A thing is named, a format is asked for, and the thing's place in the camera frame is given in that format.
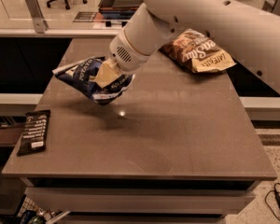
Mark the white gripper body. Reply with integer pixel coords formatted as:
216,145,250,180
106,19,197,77
109,26,151,74

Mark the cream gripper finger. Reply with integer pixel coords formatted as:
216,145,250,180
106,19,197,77
94,58,122,88

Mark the blue potato chip bag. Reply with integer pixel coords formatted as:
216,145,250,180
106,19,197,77
52,57,134,105

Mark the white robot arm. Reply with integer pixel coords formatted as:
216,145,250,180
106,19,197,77
94,0,280,94

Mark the brown yellow chip bag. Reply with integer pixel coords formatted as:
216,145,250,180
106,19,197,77
161,29,236,73

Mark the black rxbar chocolate wrapper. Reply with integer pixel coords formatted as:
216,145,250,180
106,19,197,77
17,110,50,157

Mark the left metal glass bracket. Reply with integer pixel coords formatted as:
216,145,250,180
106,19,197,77
25,0,49,34

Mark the wire basket with items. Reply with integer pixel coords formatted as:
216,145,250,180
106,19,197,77
14,195,70,224

